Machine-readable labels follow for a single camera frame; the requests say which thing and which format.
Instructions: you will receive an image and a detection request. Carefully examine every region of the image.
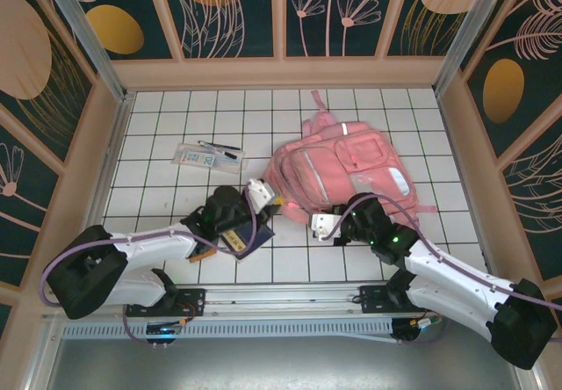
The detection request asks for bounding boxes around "clear pencil case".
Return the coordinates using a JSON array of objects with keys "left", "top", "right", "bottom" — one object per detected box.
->
[{"left": 170, "top": 142, "right": 248, "bottom": 176}]

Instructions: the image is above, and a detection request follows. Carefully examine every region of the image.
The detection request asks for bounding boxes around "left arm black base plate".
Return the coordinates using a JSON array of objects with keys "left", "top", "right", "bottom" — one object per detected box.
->
[{"left": 126, "top": 287, "right": 207, "bottom": 319}]

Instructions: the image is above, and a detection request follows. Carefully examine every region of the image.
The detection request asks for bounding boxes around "aluminium mounting rail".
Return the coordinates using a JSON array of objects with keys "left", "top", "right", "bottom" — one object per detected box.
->
[{"left": 41, "top": 278, "right": 526, "bottom": 321}]

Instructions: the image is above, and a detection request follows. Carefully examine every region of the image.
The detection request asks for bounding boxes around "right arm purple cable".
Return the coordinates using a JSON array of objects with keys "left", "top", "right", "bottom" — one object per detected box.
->
[{"left": 322, "top": 192, "right": 562, "bottom": 347}]

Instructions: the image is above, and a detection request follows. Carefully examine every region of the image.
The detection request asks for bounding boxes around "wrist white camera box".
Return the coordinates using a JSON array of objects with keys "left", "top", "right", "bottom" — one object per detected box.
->
[
  {"left": 244, "top": 177, "right": 283, "bottom": 210},
  {"left": 308, "top": 212, "right": 346, "bottom": 242}
]

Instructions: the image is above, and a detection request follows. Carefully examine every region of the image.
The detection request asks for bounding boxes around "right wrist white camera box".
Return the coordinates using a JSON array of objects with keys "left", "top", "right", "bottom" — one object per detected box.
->
[{"left": 308, "top": 212, "right": 346, "bottom": 242}]

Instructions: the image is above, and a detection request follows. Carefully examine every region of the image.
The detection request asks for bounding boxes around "aluminium side rail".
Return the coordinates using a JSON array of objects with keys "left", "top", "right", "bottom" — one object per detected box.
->
[
  {"left": 438, "top": 93, "right": 500, "bottom": 279},
  {"left": 72, "top": 93, "right": 135, "bottom": 286}
]

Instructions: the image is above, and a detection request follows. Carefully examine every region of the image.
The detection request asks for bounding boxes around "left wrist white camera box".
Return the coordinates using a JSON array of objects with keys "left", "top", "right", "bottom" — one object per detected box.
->
[{"left": 244, "top": 177, "right": 283, "bottom": 210}]

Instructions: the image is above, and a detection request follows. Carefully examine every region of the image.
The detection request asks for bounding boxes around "navy blue book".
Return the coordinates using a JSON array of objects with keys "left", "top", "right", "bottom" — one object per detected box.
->
[{"left": 217, "top": 222, "right": 277, "bottom": 262}]

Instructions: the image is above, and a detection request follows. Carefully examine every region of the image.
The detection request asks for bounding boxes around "aluminium frame post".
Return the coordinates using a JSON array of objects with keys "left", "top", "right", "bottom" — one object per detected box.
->
[
  {"left": 517, "top": 368, "right": 550, "bottom": 390},
  {"left": 35, "top": 0, "right": 133, "bottom": 104},
  {"left": 432, "top": 0, "right": 515, "bottom": 97},
  {"left": 25, "top": 314, "right": 62, "bottom": 390}
]

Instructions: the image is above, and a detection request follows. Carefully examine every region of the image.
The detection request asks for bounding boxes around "grey metal plate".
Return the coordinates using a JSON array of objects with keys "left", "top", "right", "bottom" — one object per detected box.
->
[{"left": 43, "top": 336, "right": 535, "bottom": 390}]

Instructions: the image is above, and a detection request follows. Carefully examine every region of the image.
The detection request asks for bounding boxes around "pink school backpack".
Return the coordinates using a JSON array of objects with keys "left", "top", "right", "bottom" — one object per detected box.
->
[{"left": 263, "top": 90, "right": 438, "bottom": 224}]

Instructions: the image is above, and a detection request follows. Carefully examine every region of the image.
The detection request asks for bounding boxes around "white slotted cable duct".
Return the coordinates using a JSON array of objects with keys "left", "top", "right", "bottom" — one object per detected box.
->
[{"left": 61, "top": 317, "right": 396, "bottom": 343}]

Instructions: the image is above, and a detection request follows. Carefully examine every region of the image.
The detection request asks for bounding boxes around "dark floral wall panel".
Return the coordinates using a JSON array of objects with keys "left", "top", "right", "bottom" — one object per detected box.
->
[
  {"left": 0, "top": 0, "right": 96, "bottom": 174},
  {"left": 72, "top": 0, "right": 177, "bottom": 61},
  {"left": 500, "top": 139, "right": 562, "bottom": 284},
  {"left": 465, "top": 0, "right": 562, "bottom": 161},
  {"left": 0, "top": 104, "right": 62, "bottom": 288},
  {"left": 285, "top": 0, "right": 384, "bottom": 59},
  {"left": 385, "top": 0, "right": 479, "bottom": 57},
  {"left": 155, "top": 0, "right": 278, "bottom": 60}
]

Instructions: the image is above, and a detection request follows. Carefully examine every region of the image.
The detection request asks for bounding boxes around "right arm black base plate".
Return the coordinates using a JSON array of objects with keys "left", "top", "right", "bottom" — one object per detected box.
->
[{"left": 358, "top": 284, "right": 440, "bottom": 317}]

